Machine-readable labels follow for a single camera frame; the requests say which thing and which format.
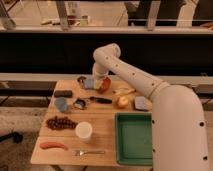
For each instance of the orange carrot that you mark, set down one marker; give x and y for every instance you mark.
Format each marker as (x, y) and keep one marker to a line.
(48, 145)

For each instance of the red yellow apple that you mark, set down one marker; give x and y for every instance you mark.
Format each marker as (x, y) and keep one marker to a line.
(122, 102)

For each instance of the blue sponge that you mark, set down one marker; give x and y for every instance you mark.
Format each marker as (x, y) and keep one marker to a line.
(89, 84)

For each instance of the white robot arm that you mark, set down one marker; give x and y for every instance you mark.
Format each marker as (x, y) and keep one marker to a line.
(179, 135)

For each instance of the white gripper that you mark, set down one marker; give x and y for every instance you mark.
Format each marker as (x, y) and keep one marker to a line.
(98, 81)

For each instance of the white paper cup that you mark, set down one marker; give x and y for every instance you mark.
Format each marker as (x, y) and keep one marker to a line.
(84, 131)

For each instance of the black metal clip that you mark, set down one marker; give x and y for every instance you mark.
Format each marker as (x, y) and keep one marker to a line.
(79, 104)

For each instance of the metal fork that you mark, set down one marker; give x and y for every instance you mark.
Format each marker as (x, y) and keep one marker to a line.
(84, 152)

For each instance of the black rectangular block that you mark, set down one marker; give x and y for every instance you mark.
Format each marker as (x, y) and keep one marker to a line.
(63, 93)

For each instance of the grey blue cloth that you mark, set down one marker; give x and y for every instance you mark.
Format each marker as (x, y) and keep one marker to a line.
(140, 103)

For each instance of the small metal cup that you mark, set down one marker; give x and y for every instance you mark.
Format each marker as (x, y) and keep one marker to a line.
(81, 80)

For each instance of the green square tray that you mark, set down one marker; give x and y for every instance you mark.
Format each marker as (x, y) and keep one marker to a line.
(133, 139)

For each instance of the dark grape bunch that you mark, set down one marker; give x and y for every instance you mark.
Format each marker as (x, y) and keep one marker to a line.
(60, 123)

